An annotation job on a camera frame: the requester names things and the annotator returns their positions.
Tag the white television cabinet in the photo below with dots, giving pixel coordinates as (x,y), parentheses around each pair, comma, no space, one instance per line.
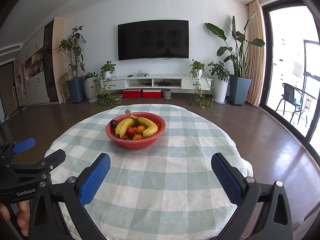
(197,83)

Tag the spindly yellow-green plant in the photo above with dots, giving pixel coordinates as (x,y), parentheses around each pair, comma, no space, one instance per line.
(65,77)

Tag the tall tree in blue pot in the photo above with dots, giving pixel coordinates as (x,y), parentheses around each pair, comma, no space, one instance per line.
(75,90)

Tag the trailing pothos in white pot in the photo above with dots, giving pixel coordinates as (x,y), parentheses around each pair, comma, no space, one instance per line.
(197,66)
(108,67)

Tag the beige curtain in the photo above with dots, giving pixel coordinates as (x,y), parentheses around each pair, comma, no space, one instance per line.
(255,55)

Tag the empty grey-brown flower pot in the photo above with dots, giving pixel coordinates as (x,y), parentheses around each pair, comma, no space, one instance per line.
(166,93)

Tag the dark glass cabinet panel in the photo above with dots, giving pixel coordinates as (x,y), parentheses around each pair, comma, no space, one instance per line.
(50,62)

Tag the black wall television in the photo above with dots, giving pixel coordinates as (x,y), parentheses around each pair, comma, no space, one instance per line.
(152,40)

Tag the black metal patio chair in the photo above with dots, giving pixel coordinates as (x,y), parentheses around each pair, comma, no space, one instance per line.
(287,90)

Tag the bumpy orange tangerine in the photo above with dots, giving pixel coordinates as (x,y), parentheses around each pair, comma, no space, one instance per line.
(123,136)

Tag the green white checked tablecloth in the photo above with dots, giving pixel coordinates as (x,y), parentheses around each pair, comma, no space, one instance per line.
(155,180)

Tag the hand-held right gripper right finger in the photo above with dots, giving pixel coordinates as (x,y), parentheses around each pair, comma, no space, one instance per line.
(227,180)

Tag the person's left hand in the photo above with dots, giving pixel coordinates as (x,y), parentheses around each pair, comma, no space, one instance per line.
(23,217)

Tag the white ceiling air vent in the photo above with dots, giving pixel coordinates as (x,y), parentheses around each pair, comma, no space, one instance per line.
(11,50)

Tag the bushy plant in tall white pot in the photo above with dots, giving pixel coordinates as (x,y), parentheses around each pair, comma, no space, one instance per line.
(220,92)

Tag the beige wall cabinet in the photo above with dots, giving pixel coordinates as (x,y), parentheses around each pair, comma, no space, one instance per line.
(33,87)

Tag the smooth round orange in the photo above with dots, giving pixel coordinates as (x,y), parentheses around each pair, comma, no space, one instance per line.
(137,137)
(141,129)

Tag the black sliding door frame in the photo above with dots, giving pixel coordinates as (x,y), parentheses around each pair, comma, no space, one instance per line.
(263,55)

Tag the brown entrance door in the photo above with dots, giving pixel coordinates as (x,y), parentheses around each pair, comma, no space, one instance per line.
(8,92)

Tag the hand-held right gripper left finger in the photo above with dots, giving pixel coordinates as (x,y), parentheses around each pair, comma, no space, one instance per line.
(93,180)

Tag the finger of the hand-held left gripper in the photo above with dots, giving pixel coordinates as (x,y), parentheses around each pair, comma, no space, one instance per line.
(23,145)
(56,158)

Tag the black set-top box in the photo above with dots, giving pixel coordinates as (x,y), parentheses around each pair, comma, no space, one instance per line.
(164,83)

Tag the plant in white ribbed pot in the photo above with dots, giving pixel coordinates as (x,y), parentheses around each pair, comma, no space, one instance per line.
(90,91)

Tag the large-leaf plant in blue pot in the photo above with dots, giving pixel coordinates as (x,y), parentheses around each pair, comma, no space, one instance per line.
(239,90)

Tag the yellow banana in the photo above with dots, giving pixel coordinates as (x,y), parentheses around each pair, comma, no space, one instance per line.
(123,126)
(150,127)

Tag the red storage box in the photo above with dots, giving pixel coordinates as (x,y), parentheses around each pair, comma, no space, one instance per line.
(132,93)
(152,93)

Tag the red plastic colander bowl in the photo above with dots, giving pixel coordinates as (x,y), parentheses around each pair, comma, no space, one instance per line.
(135,143)

